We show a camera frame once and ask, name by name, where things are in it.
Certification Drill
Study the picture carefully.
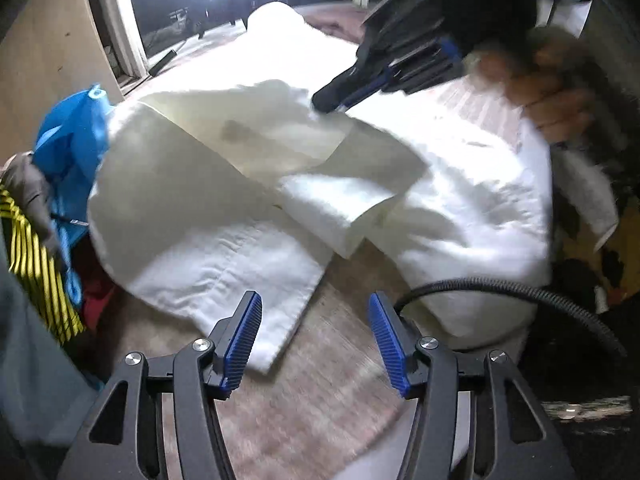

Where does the white shirt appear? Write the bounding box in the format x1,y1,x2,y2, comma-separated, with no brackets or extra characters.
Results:
86,1,618,376

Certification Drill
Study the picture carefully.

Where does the right hand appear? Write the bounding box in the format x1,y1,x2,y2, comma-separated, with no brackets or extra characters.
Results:
473,26,620,144

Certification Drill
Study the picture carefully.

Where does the grey garment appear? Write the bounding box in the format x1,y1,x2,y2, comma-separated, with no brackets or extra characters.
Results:
1,270,96,448

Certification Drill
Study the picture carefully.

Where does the yellow black striped garment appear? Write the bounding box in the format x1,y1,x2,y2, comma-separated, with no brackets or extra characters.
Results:
1,186,86,346

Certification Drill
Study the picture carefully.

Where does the blue garment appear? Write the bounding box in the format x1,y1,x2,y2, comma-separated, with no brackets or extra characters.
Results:
32,84,112,308

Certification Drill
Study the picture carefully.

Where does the black corrugated cable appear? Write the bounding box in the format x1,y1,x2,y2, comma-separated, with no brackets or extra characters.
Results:
392,276,629,361

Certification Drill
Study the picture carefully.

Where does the white window frame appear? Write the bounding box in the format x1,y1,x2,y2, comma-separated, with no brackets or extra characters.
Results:
88,0,149,94

